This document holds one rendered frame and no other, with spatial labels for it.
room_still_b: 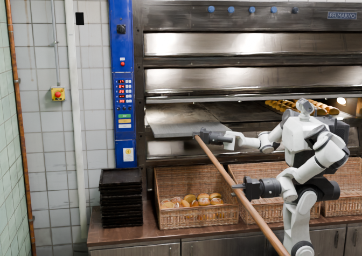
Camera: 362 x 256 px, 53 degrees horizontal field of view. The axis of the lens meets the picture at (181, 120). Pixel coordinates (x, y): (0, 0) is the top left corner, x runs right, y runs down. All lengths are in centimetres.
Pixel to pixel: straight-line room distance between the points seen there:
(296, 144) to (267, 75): 103
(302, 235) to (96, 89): 168
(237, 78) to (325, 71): 74
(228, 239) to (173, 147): 80
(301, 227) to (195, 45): 143
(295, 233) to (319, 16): 165
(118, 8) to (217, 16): 71
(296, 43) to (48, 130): 197
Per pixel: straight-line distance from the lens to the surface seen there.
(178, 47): 272
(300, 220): 225
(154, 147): 284
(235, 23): 284
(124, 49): 267
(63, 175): 293
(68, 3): 271
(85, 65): 272
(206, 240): 260
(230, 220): 265
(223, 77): 283
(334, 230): 294
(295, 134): 203
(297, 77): 304
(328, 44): 314
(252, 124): 297
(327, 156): 164
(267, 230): 138
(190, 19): 276
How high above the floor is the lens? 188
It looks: 13 degrees down
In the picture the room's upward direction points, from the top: straight up
